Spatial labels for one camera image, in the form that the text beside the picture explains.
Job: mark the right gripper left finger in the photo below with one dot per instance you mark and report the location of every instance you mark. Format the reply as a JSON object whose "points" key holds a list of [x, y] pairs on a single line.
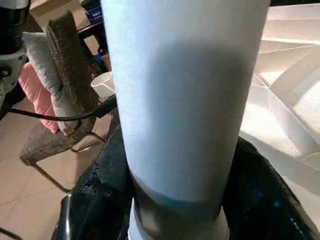
{"points": [[100, 200]]}

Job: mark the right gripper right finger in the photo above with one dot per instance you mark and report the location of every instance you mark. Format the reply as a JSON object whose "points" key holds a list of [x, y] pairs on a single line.
{"points": [[270, 205]]}

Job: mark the white plastic table top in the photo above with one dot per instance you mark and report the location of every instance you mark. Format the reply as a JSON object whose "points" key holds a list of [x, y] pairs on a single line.
{"points": [[285, 100]]}

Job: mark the white plastic table leg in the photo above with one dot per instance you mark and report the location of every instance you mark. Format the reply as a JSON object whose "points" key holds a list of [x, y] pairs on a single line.
{"points": [[185, 100]]}

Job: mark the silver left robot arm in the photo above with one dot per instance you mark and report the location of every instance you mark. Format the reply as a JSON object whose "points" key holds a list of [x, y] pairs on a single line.
{"points": [[10, 50]]}

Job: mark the white cup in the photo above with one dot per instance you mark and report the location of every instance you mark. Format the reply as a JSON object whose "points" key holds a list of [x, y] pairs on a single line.
{"points": [[104, 85]]}

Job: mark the pink cushion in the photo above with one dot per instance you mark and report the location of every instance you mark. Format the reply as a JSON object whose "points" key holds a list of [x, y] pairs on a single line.
{"points": [[37, 95]]}

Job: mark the white cushion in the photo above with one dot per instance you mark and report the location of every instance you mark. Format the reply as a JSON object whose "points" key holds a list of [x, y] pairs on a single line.
{"points": [[47, 65]]}

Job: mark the brown wicker chair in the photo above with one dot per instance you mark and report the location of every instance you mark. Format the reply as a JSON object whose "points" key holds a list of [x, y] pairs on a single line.
{"points": [[70, 55]]}

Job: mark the blue box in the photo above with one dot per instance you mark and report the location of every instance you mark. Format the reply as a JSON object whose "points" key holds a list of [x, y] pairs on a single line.
{"points": [[94, 14]]}

